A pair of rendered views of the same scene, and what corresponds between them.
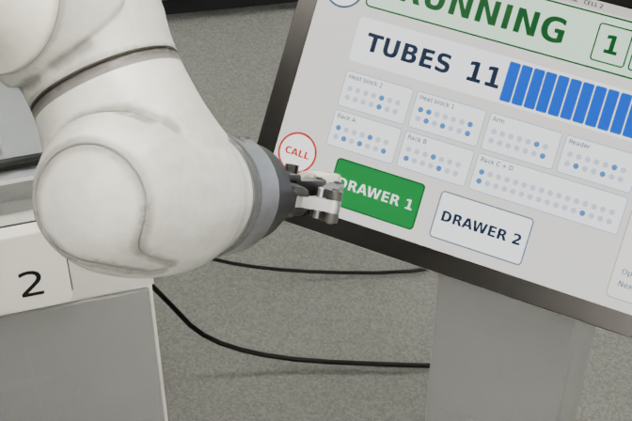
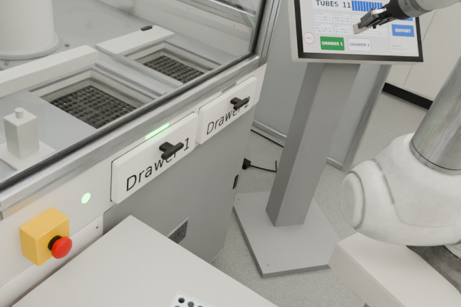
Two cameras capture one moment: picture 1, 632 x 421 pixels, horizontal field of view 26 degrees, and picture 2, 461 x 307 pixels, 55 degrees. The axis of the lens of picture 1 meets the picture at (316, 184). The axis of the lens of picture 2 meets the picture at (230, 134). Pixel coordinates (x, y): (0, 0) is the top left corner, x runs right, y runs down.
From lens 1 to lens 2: 1.32 m
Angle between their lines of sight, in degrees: 40
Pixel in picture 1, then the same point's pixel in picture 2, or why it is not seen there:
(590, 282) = (386, 50)
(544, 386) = (341, 103)
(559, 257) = (378, 46)
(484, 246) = (362, 48)
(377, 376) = not seen: hidden behind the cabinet
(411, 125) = (334, 22)
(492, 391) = (326, 112)
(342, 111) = (316, 22)
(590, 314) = (389, 58)
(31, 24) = not seen: outside the picture
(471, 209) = (356, 40)
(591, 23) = not seen: outside the picture
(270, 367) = not seen: hidden behind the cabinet
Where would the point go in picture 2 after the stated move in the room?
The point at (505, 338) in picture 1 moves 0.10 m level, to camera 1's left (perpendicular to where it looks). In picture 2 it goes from (335, 91) to (320, 96)
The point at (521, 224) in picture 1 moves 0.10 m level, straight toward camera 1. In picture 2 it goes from (368, 40) to (389, 53)
